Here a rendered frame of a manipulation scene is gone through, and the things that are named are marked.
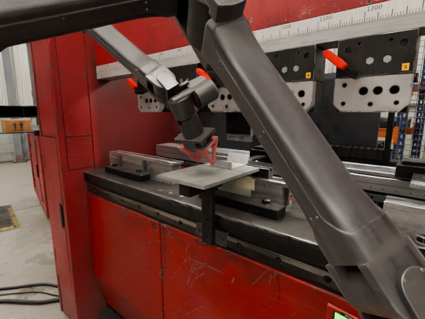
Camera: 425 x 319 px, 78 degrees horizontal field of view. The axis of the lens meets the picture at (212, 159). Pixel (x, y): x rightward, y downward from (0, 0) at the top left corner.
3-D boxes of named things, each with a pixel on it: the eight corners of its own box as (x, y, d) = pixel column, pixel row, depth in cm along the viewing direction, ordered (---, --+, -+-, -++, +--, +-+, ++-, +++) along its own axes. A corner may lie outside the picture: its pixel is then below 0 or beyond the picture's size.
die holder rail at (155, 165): (110, 168, 139) (109, 150, 137) (120, 166, 144) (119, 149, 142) (173, 185, 108) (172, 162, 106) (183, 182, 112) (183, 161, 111)
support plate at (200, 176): (156, 178, 74) (155, 174, 73) (215, 164, 93) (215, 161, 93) (203, 190, 62) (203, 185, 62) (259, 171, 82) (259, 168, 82)
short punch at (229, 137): (225, 140, 90) (225, 112, 88) (228, 139, 91) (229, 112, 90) (250, 142, 84) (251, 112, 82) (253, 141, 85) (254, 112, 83)
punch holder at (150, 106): (138, 112, 114) (136, 72, 111) (153, 112, 120) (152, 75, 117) (160, 112, 104) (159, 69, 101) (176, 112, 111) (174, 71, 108)
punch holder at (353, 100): (332, 112, 64) (338, 40, 61) (341, 112, 70) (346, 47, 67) (408, 112, 54) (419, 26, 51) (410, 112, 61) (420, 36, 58)
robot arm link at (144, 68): (66, 22, 79) (50, -13, 69) (83, 14, 81) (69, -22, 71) (164, 111, 70) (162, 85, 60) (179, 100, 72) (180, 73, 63)
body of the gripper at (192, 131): (190, 131, 76) (180, 109, 72) (217, 133, 69) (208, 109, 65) (176, 145, 72) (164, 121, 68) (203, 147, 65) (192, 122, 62)
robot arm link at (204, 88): (155, 97, 71) (153, 75, 63) (189, 78, 75) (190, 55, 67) (183, 128, 68) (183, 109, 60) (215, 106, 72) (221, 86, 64)
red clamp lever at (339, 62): (325, 47, 59) (360, 73, 55) (331, 50, 62) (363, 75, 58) (319, 54, 60) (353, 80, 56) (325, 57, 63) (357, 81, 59)
